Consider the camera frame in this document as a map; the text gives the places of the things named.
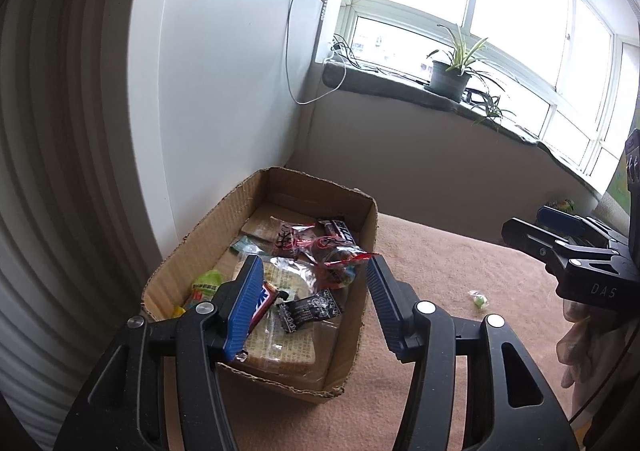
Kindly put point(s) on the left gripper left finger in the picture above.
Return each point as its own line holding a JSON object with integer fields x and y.
{"x": 121, "y": 406}

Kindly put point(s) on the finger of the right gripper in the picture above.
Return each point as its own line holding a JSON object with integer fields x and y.
{"x": 585, "y": 229}
{"x": 562, "y": 255}

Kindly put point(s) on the clear wrapper green candy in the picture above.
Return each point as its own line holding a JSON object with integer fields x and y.
{"x": 479, "y": 299}

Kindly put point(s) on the red clear date packet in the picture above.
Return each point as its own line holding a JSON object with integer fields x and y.
{"x": 335, "y": 260}
{"x": 293, "y": 240}

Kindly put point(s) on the black small snack packet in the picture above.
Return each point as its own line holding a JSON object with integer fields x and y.
{"x": 320, "y": 306}

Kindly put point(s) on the Snickers bar English text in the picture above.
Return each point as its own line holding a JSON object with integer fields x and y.
{"x": 336, "y": 230}

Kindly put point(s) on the green orange candy wrapper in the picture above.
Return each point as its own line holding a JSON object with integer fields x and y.
{"x": 203, "y": 288}

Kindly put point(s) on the large Snickers bar Chinese text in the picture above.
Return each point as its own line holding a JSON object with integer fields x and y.
{"x": 268, "y": 295}

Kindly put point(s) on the green mint candy packet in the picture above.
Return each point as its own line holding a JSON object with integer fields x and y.
{"x": 246, "y": 246}

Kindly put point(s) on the green printed carton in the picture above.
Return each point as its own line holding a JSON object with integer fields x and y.
{"x": 565, "y": 205}

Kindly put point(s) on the small spider plant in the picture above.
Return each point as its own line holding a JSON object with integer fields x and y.
{"x": 489, "y": 110}

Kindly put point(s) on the clear packet of crackers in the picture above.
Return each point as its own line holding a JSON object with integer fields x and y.
{"x": 269, "y": 348}

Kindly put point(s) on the dark potted plant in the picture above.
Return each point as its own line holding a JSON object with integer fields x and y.
{"x": 450, "y": 78}

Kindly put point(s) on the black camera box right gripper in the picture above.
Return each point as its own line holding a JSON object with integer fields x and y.
{"x": 633, "y": 182}

